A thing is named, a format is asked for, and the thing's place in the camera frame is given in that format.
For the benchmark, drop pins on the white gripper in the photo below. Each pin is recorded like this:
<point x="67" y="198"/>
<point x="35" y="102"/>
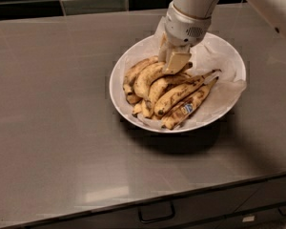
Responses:
<point x="183" y="29"/>

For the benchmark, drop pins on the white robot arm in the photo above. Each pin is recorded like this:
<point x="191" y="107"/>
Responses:
<point x="273" y="12"/>

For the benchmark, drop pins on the long-stemmed spotted banana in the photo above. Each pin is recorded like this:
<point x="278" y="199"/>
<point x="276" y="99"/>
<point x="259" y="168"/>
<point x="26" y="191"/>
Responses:
<point x="177" y="93"/>

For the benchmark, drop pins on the white bowl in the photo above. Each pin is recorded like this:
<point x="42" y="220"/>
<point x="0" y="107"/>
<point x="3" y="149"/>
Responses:
<point x="118" y="97"/>

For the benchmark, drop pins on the small bottom banana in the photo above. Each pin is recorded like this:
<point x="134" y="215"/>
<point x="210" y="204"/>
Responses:
<point x="144" y="107"/>

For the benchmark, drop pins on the stickered spotted banana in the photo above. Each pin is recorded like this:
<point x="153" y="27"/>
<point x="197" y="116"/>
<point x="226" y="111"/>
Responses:
<point x="187" y="106"/>

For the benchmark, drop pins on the white paper liner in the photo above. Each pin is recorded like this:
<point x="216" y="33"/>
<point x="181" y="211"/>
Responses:
<point x="213" y="52"/>

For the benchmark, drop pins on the dark cabinet drawer front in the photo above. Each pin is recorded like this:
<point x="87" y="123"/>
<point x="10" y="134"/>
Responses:
<point x="235" y="206"/>

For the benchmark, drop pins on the black drawer handle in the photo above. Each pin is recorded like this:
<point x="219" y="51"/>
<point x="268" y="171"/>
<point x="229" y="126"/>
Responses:
<point x="156" y="212"/>

